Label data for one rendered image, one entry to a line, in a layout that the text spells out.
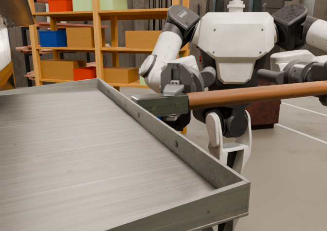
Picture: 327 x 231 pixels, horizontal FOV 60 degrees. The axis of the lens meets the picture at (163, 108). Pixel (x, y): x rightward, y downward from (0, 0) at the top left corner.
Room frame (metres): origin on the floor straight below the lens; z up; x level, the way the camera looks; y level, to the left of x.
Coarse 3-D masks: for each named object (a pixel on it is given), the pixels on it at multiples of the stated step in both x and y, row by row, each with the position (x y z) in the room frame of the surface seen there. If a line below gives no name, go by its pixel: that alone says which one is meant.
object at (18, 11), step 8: (0, 0) 0.51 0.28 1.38; (8, 0) 0.53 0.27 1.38; (16, 0) 0.54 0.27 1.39; (24, 0) 0.56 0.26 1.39; (0, 8) 0.63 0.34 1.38; (8, 8) 0.65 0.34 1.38; (16, 8) 0.68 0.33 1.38; (24, 8) 0.71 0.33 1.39; (0, 16) 0.82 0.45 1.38; (8, 16) 0.86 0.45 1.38; (16, 16) 0.91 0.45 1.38; (24, 16) 0.96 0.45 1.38; (32, 16) 1.04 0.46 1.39; (0, 24) 1.22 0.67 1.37; (16, 24) 1.42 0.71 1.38; (24, 24) 1.56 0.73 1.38; (32, 24) 1.71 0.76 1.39
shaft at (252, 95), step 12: (288, 84) 0.56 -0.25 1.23; (300, 84) 0.57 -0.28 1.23; (312, 84) 0.58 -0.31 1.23; (324, 84) 0.59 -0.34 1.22; (192, 96) 0.47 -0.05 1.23; (204, 96) 0.47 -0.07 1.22; (216, 96) 0.48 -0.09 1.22; (228, 96) 0.49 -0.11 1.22; (240, 96) 0.50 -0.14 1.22; (252, 96) 0.51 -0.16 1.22; (264, 96) 0.52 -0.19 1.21; (276, 96) 0.53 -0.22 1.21; (288, 96) 0.55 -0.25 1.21; (300, 96) 0.57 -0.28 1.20; (192, 108) 0.46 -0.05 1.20
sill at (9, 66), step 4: (0, 64) 1.47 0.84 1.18; (4, 64) 1.47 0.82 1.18; (8, 64) 1.52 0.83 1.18; (0, 68) 1.29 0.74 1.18; (4, 68) 1.34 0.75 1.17; (8, 68) 1.50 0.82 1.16; (0, 72) 1.19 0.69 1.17; (4, 72) 1.32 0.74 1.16; (0, 76) 1.18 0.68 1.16; (0, 80) 1.16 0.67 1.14
